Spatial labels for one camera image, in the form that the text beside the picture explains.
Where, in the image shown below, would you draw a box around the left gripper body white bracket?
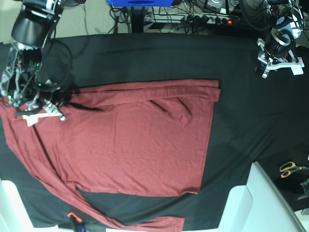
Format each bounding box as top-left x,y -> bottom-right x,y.
257,30 -> 304,79

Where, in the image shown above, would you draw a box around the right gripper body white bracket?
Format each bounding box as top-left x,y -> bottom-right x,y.
14,96 -> 66,127

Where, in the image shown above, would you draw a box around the dark red long-sleeve shirt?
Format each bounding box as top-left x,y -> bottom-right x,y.
0,79 -> 220,232

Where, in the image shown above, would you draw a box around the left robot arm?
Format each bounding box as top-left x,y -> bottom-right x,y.
239,0 -> 305,79

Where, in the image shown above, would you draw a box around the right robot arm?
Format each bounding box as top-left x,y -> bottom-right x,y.
0,0 -> 72,127

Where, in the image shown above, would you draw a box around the black table cloth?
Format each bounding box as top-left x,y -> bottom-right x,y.
0,33 -> 309,230

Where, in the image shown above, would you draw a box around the white power strip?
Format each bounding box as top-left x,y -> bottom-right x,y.
144,12 -> 240,26

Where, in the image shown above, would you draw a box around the blue plastic bin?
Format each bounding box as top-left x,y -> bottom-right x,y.
107,0 -> 174,7

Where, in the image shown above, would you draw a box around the blue and orange clamp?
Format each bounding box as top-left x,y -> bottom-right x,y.
67,212 -> 88,232

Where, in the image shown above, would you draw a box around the white foam block right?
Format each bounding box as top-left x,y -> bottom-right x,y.
218,162 -> 306,232

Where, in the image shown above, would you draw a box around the yellow handled scissors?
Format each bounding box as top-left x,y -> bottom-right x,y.
279,161 -> 309,178

